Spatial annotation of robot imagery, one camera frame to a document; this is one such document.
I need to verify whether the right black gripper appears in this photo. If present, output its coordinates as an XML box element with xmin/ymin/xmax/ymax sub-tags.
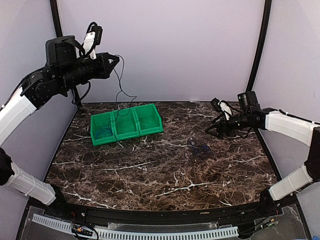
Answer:
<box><xmin>205</xmin><ymin>111</ymin><xmax>251</xmax><ymax>139</ymax></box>

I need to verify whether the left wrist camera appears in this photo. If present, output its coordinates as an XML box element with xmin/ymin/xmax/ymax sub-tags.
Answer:
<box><xmin>45</xmin><ymin>35</ymin><xmax>77</xmax><ymax>66</ymax></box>

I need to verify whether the right black frame post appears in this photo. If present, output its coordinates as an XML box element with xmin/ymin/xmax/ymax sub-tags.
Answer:
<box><xmin>245</xmin><ymin>0</ymin><xmax>272</xmax><ymax>92</ymax></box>

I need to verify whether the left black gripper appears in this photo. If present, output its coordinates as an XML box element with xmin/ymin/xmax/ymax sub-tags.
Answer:
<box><xmin>58</xmin><ymin>51</ymin><xmax>119</xmax><ymax>91</ymax></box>

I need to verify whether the light blue cable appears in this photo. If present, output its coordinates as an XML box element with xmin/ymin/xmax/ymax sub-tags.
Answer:
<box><xmin>93</xmin><ymin>126</ymin><xmax>113</xmax><ymax>138</ymax></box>

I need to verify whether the left black frame post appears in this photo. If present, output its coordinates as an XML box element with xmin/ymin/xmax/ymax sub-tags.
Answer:
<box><xmin>49</xmin><ymin>0</ymin><xmax>82</xmax><ymax>108</ymax></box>

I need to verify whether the black frame post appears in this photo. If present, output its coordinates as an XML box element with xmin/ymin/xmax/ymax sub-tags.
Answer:
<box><xmin>245</xmin><ymin>0</ymin><xmax>272</xmax><ymax>92</ymax></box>
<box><xmin>49</xmin><ymin>0</ymin><xmax>82</xmax><ymax>108</ymax></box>

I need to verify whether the dark blue cable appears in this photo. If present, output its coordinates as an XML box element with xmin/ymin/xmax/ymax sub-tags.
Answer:
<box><xmin>187</xmin><ymin>139</ymin><xmax>211</xmax><ymax>157</ymax></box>

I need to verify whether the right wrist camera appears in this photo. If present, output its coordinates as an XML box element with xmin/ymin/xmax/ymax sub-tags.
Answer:
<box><xmin>237</xmin><ymin>91</ymin><xmax>261</xmax><ymax>114</ymax></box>

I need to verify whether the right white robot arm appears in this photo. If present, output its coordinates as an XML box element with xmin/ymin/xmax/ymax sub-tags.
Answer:
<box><xmin>205</xmin><ymin>108</ymin><xmax>320</xmax><ymax>217</ymax></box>

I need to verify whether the left green plastic bin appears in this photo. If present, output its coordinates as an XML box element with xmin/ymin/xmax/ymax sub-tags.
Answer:
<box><xmin>90</xmin><ymin>112</ymin><xmax>117</xmax><ymax>147</ymax></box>

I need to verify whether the black front rail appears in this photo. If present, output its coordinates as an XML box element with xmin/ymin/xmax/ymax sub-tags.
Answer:
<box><xmin>24</xmin><ymin>194</ymin><xmax>301</xmax><ymax>228</ymax></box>

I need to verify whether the white slotted cable duct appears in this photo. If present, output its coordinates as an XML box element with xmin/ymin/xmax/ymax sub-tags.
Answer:
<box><xmin>31</xmin><ymin>213</ymin><xmax>239</xmax><ymax>240</ymax></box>

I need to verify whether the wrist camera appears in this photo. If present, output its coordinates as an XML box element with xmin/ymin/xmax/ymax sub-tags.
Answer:
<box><xmin>237</xmin><ymin>91</ymin><xmax>261</xmax><ymax>114</ymax></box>
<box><xmin>45</xmin><ymin>35</ymin><xmax>77</xmax><ymax>66</ymax></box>

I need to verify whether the right green plastic bin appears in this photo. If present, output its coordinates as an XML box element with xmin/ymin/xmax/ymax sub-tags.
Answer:
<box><xmin>133</xmin><ymin>103</ymin><xmax>163</xmax><ymax>136</ymax></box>

